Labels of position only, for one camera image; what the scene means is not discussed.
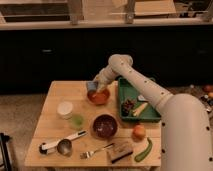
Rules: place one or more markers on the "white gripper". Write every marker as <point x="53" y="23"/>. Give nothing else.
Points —
<point x="104" y="78"/>

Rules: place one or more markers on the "blue sponge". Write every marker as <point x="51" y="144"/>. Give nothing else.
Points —
<point x="91" y="86"/>

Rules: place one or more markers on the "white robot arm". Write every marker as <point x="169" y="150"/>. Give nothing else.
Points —
<point x="186" y="140"/>

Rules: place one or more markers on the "orange bowl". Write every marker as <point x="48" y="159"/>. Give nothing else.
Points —
<point x="98" y="98"/>

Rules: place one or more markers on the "green plastic tray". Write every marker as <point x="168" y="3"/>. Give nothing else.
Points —
<point x="127" y="91"/>

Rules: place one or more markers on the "dark item in tray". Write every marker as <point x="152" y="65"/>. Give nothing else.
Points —
<point x="127" y="106"/>

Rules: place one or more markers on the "white cloth in tray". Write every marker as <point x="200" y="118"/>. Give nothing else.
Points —
<point x="141" y="98"/>

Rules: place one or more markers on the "pale corn cob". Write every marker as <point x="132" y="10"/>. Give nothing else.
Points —
<point x="139" y="109"/>

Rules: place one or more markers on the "dark brown bowl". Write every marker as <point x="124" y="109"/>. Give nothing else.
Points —
<point x="105" y="126"/>

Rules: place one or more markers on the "white round container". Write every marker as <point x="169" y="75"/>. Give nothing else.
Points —
<point x="65" y="109"/>

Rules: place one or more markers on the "green cup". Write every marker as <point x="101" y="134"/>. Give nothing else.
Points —
<point x="77" y="121"/>

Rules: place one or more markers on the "wooden table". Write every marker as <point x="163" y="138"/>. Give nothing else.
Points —
<point x="52" y="127"/>

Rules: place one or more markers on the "orange fruit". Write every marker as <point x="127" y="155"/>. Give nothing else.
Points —
<point x="139" y="132"/>

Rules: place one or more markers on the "brown rectangular block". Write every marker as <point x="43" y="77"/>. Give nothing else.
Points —
<point x="119" y="151"/>

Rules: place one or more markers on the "silver fork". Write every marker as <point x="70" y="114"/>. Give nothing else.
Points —
<point x="89" y="154"/>

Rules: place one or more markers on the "metal measuring cup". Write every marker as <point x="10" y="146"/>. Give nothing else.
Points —
<point x="64" y="147"/>

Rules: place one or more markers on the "green cucumber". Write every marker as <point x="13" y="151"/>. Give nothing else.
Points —
<point x="142" y="155"/>

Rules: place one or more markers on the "bottles on floor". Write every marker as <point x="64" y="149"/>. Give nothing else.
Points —
<point x="207" y="97"/>

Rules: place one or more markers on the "black object at left edge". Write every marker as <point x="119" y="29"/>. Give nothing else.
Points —
<point x="4" y="139"/>

